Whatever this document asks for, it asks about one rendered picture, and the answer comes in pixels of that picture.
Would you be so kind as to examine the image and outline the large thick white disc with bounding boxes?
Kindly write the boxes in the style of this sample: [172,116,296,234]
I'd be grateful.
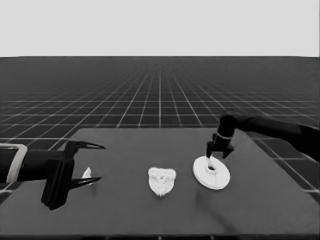
[192,155,232,191]

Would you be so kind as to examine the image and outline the round white carrier with pins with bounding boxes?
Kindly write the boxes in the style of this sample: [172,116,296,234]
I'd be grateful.
[148,167,176,194]

